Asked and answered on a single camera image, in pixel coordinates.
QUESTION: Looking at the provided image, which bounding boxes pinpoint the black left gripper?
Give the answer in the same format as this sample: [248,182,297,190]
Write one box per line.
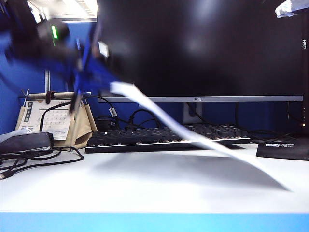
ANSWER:
[69,21,122,115]

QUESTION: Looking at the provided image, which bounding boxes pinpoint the white wrinkled paper sheet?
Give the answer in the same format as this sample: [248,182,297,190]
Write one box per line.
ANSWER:
[110,81,294,193]

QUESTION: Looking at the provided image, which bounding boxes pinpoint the small black adapter block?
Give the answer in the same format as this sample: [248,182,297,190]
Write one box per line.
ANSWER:
[96,116,119,133]

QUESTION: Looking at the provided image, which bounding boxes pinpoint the beige desk calendar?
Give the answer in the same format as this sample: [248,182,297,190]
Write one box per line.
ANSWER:
[15,96,98,152]

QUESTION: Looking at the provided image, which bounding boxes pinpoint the paper desk calendar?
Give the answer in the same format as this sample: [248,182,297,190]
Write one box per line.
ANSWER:
[20,99,75,141]

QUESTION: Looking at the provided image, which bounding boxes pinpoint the black mechanical keyboard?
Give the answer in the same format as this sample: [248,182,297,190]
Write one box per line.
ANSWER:
[85,123,252,154]

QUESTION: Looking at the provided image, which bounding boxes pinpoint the black power adapter brick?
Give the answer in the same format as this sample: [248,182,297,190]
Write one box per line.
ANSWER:
[0,131,55,153]

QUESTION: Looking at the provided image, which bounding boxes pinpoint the grey monitor stand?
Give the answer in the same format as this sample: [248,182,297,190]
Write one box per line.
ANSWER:
[183,101,204,125]

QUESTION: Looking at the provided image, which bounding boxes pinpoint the large black HP monitor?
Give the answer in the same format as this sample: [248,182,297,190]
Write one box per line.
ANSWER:
[96,0,304,103]

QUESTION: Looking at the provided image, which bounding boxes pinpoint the black base with white label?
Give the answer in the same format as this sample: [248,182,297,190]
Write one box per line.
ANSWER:
[256,136,309,161]

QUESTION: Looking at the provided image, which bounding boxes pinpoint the white crumpled wrap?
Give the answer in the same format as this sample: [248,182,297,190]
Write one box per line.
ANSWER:
[275,0,301,19]

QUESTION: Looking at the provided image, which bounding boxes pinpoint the black HSD monitor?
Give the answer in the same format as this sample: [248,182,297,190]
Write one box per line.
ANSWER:
[301,9,309,140]

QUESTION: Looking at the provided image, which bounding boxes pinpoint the black adapter power cable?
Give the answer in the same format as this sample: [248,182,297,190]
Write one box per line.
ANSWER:
[40,96,119,134]

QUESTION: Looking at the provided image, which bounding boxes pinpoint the metal rod frame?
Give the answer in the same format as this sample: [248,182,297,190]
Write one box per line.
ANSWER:
[18,88,92,107]

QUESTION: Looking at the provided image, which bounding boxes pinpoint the aluminium partition post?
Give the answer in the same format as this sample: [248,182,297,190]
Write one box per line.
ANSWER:
[44,69,52,94]

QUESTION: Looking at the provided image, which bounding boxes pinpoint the black looped cable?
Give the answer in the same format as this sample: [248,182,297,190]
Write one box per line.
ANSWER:
[125,109,162,129]

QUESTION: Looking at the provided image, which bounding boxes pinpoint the black cable with plug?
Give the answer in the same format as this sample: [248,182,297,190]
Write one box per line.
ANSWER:
[0,146,85,181]

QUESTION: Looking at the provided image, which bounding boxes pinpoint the bundled thin black cable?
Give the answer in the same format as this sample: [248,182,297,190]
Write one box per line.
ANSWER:
[0,148,64,170]

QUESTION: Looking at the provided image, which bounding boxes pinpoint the black cable by stand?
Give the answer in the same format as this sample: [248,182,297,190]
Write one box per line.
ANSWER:
[187,102,208,125]

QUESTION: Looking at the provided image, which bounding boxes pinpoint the long black monitor cable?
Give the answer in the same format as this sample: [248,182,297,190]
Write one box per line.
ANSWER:
[235,101,299,143]

